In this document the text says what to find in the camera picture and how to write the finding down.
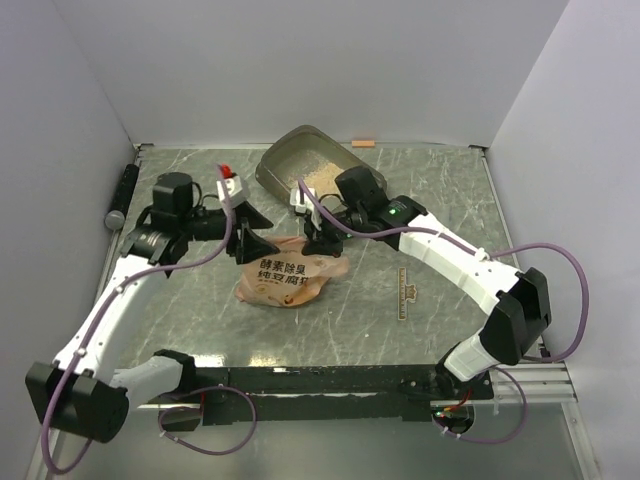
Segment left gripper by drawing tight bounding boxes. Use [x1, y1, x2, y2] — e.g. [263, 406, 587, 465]
[180, 200, 279, 264]

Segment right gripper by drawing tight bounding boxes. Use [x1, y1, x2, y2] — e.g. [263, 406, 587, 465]
[303, 204, 367, 258]

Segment pink cat litter bag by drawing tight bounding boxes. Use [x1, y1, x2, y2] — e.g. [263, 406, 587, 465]
[235, 236, 349, 308]

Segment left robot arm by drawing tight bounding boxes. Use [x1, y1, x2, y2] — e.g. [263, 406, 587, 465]
[25, 171, 277, 443]

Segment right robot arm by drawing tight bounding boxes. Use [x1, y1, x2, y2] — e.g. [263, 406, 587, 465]
[289, 167, 551, 399]

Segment clean litter granules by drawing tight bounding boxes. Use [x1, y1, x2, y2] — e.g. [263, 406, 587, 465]
[302, 163, 344, 197]

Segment grey plastic litter box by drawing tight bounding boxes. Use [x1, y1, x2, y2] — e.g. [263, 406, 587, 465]
[255, 125, 387, 205]

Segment small orange block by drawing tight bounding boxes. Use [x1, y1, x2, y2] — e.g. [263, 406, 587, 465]
[351, 140, 376, 148]

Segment black cylinder with grey cap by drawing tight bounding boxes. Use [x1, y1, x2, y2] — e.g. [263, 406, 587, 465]
[104, 164, 140, 231]

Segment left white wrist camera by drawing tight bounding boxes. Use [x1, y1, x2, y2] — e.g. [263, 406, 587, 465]
[216, 164, 250, 208]

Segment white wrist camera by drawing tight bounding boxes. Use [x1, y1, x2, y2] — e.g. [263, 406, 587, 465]
[216, 164, 250, 208]
[289, 187, 321, 229]

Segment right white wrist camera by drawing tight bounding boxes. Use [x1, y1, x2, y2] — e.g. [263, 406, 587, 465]
[289, 187, 321, 229]

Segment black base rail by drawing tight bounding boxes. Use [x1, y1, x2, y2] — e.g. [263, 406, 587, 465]
[139, 364, 496, 426]

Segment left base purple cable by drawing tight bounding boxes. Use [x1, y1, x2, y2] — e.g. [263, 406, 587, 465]
[157, 383, 258, 456]

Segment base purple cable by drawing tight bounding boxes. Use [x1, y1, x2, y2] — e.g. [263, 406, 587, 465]
[432, 374, 529, 444]
[157, 383, 258, 456]

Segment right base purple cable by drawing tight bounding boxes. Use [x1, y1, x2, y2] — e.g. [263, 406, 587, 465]
[432, 374, 529, 444]

